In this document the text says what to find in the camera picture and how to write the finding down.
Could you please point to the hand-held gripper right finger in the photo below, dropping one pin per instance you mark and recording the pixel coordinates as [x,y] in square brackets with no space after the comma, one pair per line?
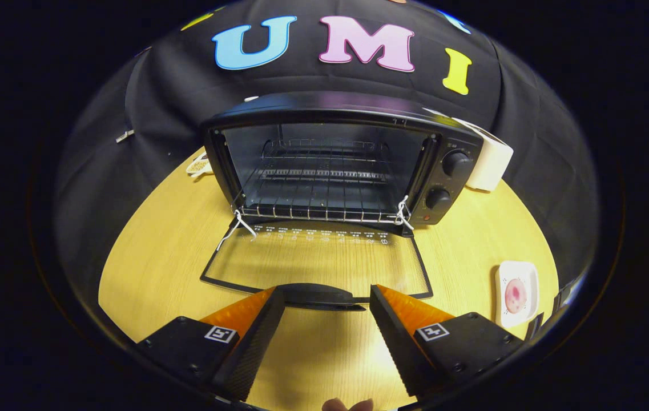
[395,342]

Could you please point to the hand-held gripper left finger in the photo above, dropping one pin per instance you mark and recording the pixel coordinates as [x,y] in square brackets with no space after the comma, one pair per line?
[256,342]

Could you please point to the pink ham slice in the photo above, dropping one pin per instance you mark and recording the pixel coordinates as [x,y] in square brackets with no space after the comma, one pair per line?
[515,297]

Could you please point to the white square dish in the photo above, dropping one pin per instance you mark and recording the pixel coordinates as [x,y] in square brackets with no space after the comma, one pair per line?
[529,274]

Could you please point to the black toaster oven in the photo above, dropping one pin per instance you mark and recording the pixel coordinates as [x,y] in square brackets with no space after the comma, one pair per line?
[358,108]

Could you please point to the metal oven rack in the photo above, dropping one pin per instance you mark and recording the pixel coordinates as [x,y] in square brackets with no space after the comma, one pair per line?
[324,213]

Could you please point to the white bread toaster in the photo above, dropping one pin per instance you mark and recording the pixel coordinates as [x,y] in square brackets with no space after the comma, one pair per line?
[492,162]

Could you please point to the small white snack dish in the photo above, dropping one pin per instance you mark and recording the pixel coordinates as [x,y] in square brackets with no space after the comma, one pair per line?
[199,165]

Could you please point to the silver cloth clip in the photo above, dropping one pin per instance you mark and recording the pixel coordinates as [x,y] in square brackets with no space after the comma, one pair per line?
[125,136]

